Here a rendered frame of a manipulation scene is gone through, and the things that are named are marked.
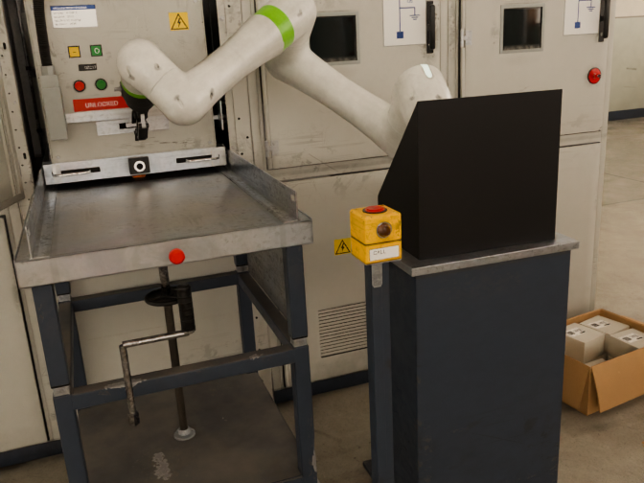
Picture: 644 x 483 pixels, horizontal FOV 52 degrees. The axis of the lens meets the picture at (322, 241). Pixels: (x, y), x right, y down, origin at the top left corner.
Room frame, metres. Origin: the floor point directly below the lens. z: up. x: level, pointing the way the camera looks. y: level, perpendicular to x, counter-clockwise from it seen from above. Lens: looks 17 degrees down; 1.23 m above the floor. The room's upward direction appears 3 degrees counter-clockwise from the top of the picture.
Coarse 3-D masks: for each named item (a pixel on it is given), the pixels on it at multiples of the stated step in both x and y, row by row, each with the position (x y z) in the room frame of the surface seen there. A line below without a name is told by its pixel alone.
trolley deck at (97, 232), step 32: (64, 192) 1.91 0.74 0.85; (96, 192) 1.88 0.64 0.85; (128, 192) 1.86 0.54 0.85; (160, 192) 1.83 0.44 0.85; (192, 192) 1.81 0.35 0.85; (224, 192) 1.79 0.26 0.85; (64, 224) 1.52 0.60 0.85; (96, 224) 1.51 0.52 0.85; (128, 224) 1.49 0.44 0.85; (160, 224) 1.47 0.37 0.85; (192, 224) 1.46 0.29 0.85; (224, 224) 1.44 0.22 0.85; (256, 224) 1.43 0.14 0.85; (288, 224) 1.43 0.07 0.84; (64, 256) 1.28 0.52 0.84; (96, 256) 1.29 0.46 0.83; (128, 256) 1.32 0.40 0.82; (160, 256) 1.34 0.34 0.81; (192, 256) 1.36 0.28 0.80; (224, 256) 1.38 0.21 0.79
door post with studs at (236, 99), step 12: (216, 0) 2.08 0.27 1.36; (228, 0) 2.09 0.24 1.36; (228, 12) 2.09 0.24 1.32; (240, 12) 2.10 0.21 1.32; (228, 24) 2.09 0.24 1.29; (240, 24) 2.10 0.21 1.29; (228, 36) 2.09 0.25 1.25; (240, 84) 2.09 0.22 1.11; (228, 96) 2.09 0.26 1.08; (240, 96) 2.09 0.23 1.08; (228, 108) 2.09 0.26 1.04; (240, 108) 2.09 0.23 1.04; (228, 120) 2.08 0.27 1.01; (240, 120) 2.09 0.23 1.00; (228, 132) 2.08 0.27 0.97; (240, 132) 2.09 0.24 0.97; (240, 144) 2.09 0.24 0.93; (264, 324) 2.10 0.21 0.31; (264, 336) 2.10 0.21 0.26; (264, 348) 2.10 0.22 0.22; (264, 372) 2.09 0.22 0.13; (264, 384) 2.09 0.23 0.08
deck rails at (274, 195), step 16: (240, 160) 1.94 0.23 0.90; (240, 176) 1.96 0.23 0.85; (256, 176) 1.77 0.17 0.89; (272, 176) 1.61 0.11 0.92; (256, 192) 1.75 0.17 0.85; (272, 192) 1.62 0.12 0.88; (288, 192) 1.48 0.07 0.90; (32, 208) 1.43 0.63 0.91; (48, 208) 1.69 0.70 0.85; (272, 208) 1.55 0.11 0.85; (288, 208) 1.49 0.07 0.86; (32, 224) 1.37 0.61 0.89; (48, 224) 1.52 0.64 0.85; (32, 240) 1.31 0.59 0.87; (48, 240) 1.38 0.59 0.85; (32, 256) 1.26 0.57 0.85; (48, 256) 1.27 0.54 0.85
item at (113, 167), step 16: (96, 160) 1.98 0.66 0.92; (112, 160) 1.99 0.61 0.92; (160, 160) 2.04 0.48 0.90; (176, 160) 2.06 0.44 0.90; (224, 160) 2.10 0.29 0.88; (48, 176) 1.93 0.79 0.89; (64, 176) 1.95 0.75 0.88; (80, 176) 1.96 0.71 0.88; (96, 176) 1.98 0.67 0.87; (112, 176) 1.99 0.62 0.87
